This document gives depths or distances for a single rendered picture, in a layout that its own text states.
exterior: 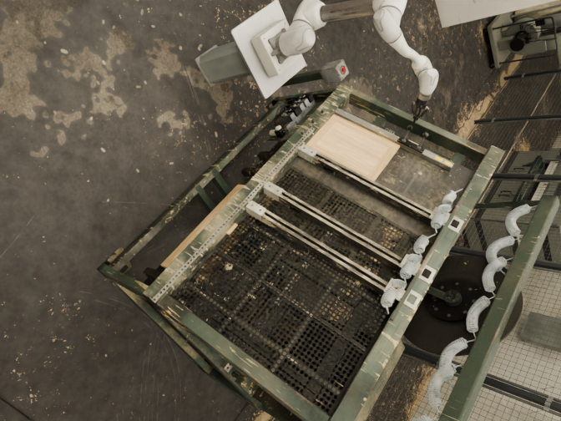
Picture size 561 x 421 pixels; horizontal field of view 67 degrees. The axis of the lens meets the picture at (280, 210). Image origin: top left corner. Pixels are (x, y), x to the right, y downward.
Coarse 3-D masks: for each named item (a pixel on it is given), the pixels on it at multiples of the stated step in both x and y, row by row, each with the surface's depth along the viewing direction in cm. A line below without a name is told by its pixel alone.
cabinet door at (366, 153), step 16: (336, 128) 318; (352, 128) 318; (320, 144) 310; (336, 144) 310; (352, 144) 310; (368, 144) 309; (384, 144) 309; (336, 160) 300; (352, 160) 301; (368, 160) 301; (384, 160) 300; (368, 176) 293
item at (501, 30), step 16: (560, 0) 665; (512, 16) 705; (528, 16) 692; (544, 16) 679; (560, 16) 648; (496, 32) 674; (512, 32) 672; (528, 32) 657; (544, 32) 714; (496, 48) 680; (512, 48) 664; (528, 48) 673; (544, 48) 659; (496, 64) 694
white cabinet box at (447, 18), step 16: (448, 0) 564; (464, 0) 552; (480, 0) 540; (496, 0) 529; (512, 0) 518; (528, 0) 508; (544, 0) 498; (448, 16) 577; (464, 16) 565; (480, 16) 553
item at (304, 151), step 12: (300, 156) 305; (312, 156) 296; (324, 156) 296; (324, 168) 297; (336, 168) 290; (348, 168) 290; (348, 180) 290; (360, 180) 284; (372, 180) 284; (372, 192) 283; (384, 192) 279; (396, 204) 277; (408, 204) 276; (420, 216) 272; (432, 216) 263; (444, 216) 264; (456, 228) 259
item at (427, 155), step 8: (336, 112) 324; (344, 112) 324; (352, 120) 320; (360, 120) 319; (368, 128) 315; (376, 128) 315; (384, 136) 311; (392, 136) 310; (400, 144) 307; (416, 152) 304; (424, 152) 302; (432, 160) 300; (448, 160) 297; (448, 168) 296
